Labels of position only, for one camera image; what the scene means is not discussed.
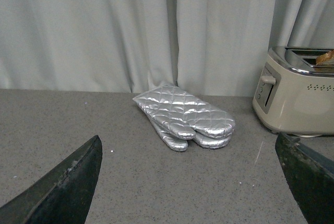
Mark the beige two-slot toaster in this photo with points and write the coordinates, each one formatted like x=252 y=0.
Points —
x=294 y=94

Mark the grey curtain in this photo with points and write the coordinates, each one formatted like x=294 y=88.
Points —
x=207 y=47

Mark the slice of brown bread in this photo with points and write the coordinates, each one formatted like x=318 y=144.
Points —
x=325 y=59

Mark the upper silver quilted oven mitt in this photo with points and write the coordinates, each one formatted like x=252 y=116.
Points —
x=184 y=115

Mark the silver quilted oven mitt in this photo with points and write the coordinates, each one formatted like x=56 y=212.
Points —
x=181 y=145
x=184 y=115

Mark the lower silver quilted oven mitt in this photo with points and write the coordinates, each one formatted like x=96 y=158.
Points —
x=181 y=145

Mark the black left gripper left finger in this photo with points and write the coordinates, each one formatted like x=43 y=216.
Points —
x=64 y=194

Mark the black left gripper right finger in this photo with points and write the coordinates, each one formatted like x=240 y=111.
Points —
x=309 y=175

